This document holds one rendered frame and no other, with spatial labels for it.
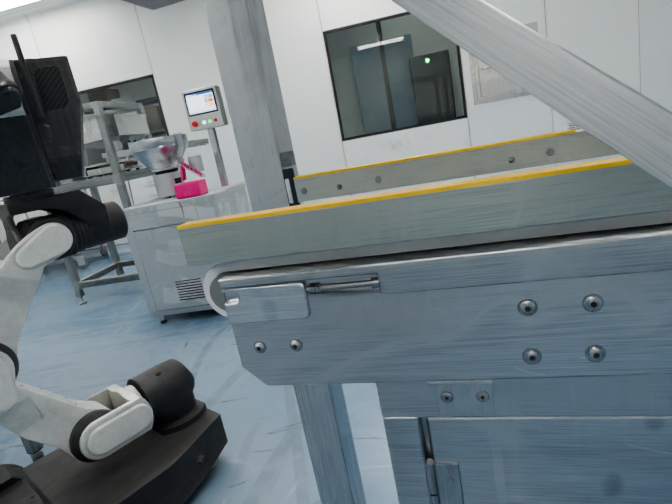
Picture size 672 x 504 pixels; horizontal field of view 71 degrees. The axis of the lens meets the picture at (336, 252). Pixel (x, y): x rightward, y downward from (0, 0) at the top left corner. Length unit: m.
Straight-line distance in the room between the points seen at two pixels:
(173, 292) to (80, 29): 4.18
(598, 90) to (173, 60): 5.83
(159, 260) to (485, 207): 2.80
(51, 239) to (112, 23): 5.14
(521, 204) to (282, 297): 0.18
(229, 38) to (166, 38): 5.39
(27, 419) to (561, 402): 1.29
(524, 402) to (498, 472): 0.08
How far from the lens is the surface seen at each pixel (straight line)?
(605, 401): 0.44
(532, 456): 0.47
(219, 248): 0.37
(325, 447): 0.81
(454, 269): 0.33
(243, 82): 0.66
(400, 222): 0.32
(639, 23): 5.88
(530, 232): 0.34
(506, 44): 0.28
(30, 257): 1.38
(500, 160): 0.59
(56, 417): 1.51
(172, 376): 1.62
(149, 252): 3.06
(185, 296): 3.06
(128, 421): 1.54
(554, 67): 0.26
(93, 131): 4.08
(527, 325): 0.35
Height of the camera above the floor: 0.97
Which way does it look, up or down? 14 degrees down
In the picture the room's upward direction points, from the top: 11 degrees counter-clockwise
